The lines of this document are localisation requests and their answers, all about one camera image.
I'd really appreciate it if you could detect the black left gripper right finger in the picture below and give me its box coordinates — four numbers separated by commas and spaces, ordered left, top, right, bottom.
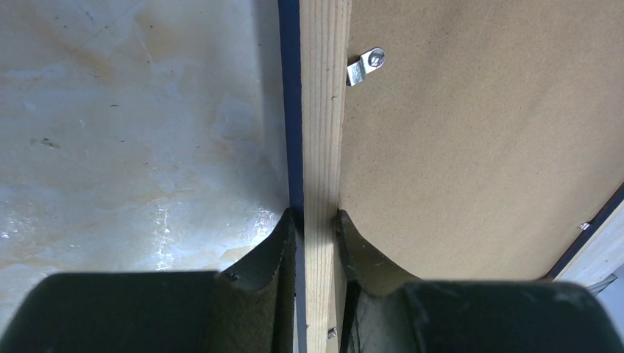
335, 210, 623, 352

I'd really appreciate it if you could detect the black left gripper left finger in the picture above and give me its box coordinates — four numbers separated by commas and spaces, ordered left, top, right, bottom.
1, 209, 297, 352

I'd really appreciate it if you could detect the brown cardboard backing board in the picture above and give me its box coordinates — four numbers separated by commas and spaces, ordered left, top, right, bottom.
340, 1, 623, 279

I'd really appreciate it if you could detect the wooden picture frame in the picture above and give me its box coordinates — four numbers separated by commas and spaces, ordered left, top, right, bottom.
280, 1, 623, 352

